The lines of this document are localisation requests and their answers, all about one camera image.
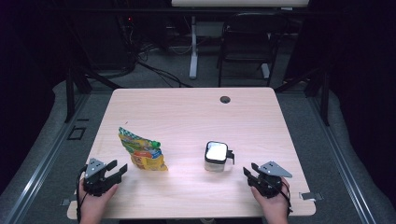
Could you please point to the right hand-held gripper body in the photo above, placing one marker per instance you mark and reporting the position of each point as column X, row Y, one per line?
column 268, row 183

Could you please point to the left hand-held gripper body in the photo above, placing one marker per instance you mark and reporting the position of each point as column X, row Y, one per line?
column 95, row 183

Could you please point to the yellow green snack bag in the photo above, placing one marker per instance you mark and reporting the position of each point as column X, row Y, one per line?
column 144, row 152

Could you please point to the clear jar with black lid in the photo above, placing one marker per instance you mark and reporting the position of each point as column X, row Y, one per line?
column 216, row 155

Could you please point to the person's left hand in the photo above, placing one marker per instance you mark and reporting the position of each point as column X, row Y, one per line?
column 95, row 203

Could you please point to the person's right hand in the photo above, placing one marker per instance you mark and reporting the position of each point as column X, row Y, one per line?
column 274, row 205

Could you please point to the black metal stand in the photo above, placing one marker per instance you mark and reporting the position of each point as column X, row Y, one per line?
column 71, row 93
column 323, row 93

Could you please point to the white desk foot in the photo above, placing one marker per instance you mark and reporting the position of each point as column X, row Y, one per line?
column 265, row 71

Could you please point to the black computer tower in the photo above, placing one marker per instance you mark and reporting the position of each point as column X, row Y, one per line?
column 102, row 40

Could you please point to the black folding chair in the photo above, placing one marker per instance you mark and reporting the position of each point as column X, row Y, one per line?
column 249, row 37

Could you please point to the white desk leg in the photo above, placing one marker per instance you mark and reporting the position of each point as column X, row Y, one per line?
column 193, row 53

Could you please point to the white desk top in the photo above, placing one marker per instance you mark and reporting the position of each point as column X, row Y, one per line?
column 239, row 2

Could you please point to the grey metal table bracket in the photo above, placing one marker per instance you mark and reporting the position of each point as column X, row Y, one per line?
column 65, row 202
column 311, row 196

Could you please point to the black square floor frame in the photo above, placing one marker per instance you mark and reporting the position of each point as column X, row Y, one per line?
column 69, row 133

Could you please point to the aluminium floor rail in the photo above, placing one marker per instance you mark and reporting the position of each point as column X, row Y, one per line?
column 43, row 165
column 342, row 161

